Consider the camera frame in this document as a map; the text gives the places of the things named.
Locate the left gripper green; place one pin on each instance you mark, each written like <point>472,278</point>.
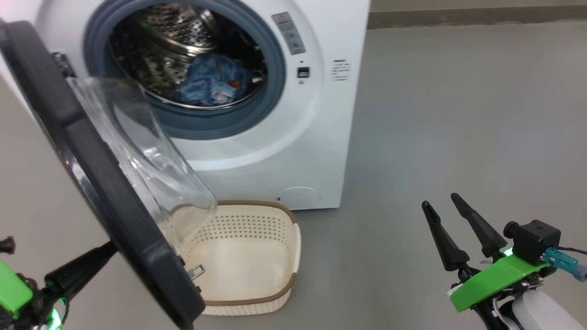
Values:
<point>13,291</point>

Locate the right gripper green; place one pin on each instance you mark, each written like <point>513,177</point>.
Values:
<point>495,277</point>

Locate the dark grey round washer door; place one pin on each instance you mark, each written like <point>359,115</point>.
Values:
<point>55,114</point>

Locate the blue cartoon print garment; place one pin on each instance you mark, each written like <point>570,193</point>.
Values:
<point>206,80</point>

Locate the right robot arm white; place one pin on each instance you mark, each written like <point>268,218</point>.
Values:
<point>545,314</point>

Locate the cream perforated laundry basket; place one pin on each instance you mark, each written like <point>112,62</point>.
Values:
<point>247,256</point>

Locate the white front-load washing machine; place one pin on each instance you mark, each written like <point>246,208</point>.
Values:
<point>321,137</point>

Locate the grey rubber door seal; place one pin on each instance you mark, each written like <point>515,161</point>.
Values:
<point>275,68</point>

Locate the round white filter cover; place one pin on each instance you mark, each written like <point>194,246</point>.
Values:
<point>300,195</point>

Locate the perforated steel washer drum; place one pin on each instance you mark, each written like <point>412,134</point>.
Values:
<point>156,50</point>

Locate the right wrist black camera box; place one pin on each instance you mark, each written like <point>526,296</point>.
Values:
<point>536,240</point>

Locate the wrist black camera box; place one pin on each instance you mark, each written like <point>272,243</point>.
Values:
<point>536,240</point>
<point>7,245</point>

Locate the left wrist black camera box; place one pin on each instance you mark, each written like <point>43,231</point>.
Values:
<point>7,245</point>

